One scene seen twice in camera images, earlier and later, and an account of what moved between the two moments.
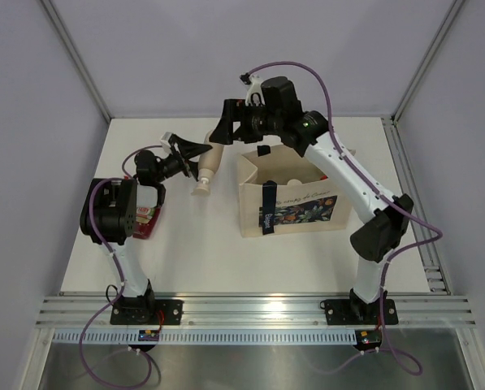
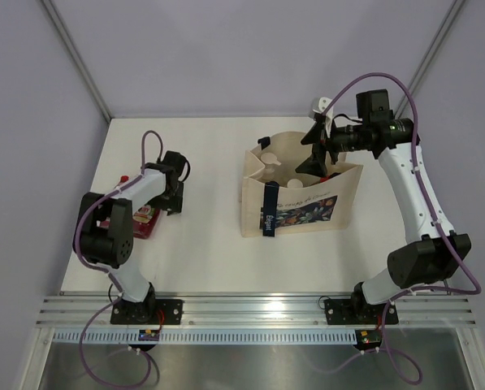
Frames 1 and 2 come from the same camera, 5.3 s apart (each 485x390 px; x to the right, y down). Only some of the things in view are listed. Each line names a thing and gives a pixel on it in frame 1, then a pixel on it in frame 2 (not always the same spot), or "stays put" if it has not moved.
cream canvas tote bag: [280, 192] stays put
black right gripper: [235, 110] to [315, 164]
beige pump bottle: [207, 166] to [269, 159]
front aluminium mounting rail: [259, 309] stays put
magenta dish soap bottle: [147, 211] stays put
